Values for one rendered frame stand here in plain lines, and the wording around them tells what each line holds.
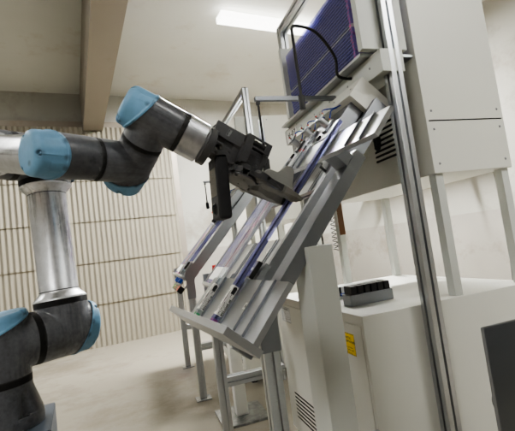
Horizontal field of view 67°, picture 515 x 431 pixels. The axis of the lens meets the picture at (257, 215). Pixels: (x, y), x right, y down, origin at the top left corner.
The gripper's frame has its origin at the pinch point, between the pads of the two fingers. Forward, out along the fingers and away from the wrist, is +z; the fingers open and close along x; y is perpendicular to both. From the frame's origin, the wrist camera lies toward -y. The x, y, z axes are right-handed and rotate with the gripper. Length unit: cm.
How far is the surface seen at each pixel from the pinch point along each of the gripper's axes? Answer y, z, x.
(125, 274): -12, 12, 394
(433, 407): -27, 72, 20
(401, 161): 35, 37, 18
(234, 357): -39, 56, 127
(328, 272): -10.2, 11.4, -2.9
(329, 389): -30.3, 19.3, -2.7
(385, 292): 1, 58, 35
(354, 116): 44, 21, 24
